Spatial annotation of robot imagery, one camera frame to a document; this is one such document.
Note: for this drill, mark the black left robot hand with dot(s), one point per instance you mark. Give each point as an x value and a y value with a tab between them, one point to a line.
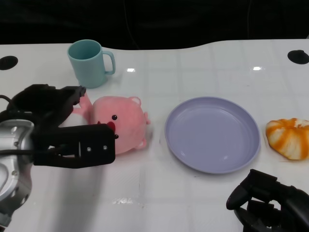
72	145

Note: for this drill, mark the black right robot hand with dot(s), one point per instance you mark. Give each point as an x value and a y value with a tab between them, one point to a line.
285	207

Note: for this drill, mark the pink plush pig doll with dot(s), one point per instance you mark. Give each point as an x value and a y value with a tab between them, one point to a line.
125	116

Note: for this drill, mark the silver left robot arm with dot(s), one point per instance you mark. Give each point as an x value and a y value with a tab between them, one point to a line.
12	174

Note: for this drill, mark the lilac plastic plate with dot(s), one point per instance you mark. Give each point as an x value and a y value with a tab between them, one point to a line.
212	135

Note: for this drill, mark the orange and white bun toy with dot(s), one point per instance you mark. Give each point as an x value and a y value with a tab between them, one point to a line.
289	140

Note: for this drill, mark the teal plastic mug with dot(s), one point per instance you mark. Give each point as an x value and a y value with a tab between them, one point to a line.
88	67

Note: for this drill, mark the black round table grommet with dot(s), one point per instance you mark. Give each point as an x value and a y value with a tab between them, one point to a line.
297	57
7	62

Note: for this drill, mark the black backdrop curtain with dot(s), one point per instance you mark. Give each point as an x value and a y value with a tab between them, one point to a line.
154	19

